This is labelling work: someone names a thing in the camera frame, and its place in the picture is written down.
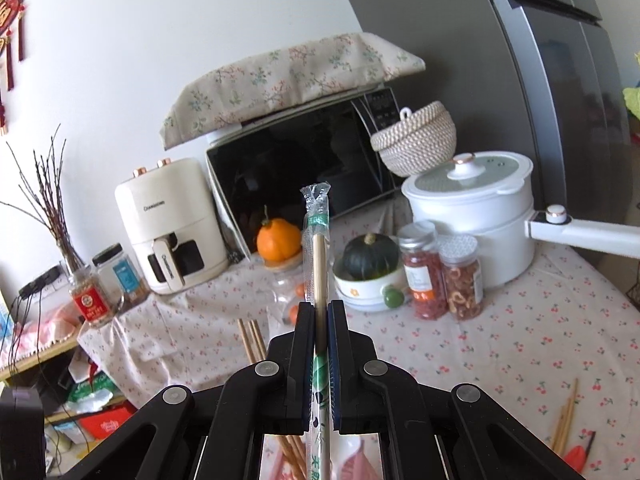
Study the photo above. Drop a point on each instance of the red box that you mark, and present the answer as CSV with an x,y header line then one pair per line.
x,y
107,422

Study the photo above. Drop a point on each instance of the wooden chopstick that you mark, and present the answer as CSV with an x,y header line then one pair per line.
x,y
569,415
561,425

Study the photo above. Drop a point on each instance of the plastic wooden chopsticks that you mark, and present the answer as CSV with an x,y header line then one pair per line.
x,y
320,260

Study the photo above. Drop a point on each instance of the grey refrigerator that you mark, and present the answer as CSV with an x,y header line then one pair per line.
x,y
550,110

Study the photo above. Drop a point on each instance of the colourful printed pack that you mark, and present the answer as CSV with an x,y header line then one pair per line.
x,y
5,330

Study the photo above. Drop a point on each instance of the small orange fruit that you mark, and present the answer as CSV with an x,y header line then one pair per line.
x,y
300,290
294,314

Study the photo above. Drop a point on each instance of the white ceramic bowl green knob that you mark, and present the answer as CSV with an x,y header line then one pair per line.
x,y
360,292

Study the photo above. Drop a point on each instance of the green white plastic bag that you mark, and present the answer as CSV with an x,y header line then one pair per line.
x,y
87,392

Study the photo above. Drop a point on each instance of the white electric pot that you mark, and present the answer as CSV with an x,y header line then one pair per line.
x,y
475,220

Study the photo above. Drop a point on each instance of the dark green pumpkin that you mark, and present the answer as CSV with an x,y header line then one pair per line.
x,y
370,257

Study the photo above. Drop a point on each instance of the clear glass jar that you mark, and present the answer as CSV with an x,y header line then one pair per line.
x,y
285,285

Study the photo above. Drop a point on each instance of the red knot wall decoration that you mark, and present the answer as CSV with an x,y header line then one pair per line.
x,y
7,10

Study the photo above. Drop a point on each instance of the pink cloth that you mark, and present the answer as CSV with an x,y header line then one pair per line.
x,y
45,325

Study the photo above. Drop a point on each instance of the yellow green object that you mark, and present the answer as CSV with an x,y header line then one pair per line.
x,y
632,100

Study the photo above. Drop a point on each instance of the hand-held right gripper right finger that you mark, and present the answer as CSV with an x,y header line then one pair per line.
x,y
334,360

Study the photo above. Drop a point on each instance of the floral cloth cover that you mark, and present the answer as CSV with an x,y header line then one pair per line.
x,y
280,80

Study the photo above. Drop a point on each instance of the cream air fryer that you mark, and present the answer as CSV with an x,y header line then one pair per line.
x,y
165,210

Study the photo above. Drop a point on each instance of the black power strip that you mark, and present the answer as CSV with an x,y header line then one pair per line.
x,y
40,280

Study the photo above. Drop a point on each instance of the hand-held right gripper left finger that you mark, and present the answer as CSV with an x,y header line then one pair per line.
x,y
307,360

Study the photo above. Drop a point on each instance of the bunch of dry twigs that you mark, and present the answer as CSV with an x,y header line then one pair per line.
x,y
52,200

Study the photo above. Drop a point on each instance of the large orange fruit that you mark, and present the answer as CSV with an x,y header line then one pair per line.
x,y
277,242

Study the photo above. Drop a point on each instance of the black microwave oven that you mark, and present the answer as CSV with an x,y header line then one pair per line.
x,y
300,160

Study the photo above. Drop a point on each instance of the red label glass jar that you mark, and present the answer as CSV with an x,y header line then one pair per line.
x,y
92,302

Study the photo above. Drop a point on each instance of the bunch of wooden chopsticks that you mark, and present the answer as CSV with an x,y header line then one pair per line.
x,y
252,345

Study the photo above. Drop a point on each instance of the blue label jar black lid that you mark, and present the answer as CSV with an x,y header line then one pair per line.
x,y
125,272

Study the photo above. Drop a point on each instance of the floral tablecloth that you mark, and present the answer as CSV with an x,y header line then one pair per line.
x,y
500,350

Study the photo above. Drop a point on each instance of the wooden shelf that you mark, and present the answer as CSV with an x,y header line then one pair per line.
x,y
30,360

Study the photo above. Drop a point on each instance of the black box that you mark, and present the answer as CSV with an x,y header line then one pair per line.
x,y
45,390

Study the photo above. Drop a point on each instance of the jar of red dried food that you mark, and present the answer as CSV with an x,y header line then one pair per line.
x,y
422,280

